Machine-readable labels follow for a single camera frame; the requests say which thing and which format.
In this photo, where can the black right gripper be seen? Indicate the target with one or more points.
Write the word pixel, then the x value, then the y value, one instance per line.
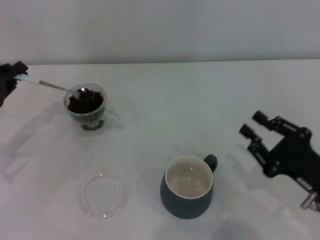
pixel 295 157

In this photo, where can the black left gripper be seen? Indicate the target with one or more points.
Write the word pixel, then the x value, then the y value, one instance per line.
pixel 6 80

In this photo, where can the coffee beans pile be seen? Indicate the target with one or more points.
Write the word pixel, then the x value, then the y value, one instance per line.
pixel 85 106

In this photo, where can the dark green ceramic mug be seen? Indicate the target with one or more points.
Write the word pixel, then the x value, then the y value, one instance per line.
pixel 185 207

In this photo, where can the clear glass saucer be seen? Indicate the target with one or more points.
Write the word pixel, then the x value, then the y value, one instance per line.
pixel 100 210

